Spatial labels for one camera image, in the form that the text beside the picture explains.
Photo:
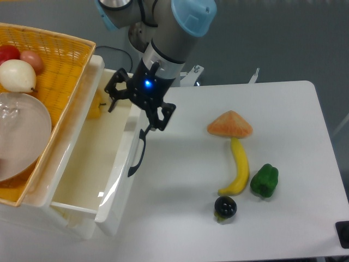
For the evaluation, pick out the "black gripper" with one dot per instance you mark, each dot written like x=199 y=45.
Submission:
x=147 y=92

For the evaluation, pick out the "yellow bell pepper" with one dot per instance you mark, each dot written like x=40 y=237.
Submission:
x=97 y=103

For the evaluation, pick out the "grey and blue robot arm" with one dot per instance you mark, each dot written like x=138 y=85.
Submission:
x=173 y=29

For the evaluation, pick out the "open white drawer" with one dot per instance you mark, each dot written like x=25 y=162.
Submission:
x=95 y=182

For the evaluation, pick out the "green bell pepper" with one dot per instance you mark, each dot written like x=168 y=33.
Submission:
x=265 y=181

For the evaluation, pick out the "white drawer cabinet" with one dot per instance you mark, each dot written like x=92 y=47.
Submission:
x=35 y=210

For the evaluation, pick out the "yellow woven basket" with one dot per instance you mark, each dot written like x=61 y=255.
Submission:
x=65 y=58

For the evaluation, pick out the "pink peach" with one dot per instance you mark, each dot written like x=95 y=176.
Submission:
x=33 y=59

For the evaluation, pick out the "beige plate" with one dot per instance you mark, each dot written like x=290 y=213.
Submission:
x=25 y=132

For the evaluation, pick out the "white pear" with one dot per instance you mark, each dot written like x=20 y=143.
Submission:
x=18 y=76

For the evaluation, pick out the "yellow banana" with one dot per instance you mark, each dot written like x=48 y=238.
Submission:
x=242 y=167

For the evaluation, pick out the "dark purple grape bunch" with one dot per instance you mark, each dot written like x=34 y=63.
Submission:
x=224 y=208

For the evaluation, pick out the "red apple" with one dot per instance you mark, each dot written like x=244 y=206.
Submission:
x=8 y=52

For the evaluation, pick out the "black device at table edge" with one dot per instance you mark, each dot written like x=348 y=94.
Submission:
x=342 y=229

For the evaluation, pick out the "black drawer handle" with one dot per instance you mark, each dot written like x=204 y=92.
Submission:
x=139 y=154

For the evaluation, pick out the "white table bracket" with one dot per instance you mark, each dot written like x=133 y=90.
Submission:
x=254 y=77

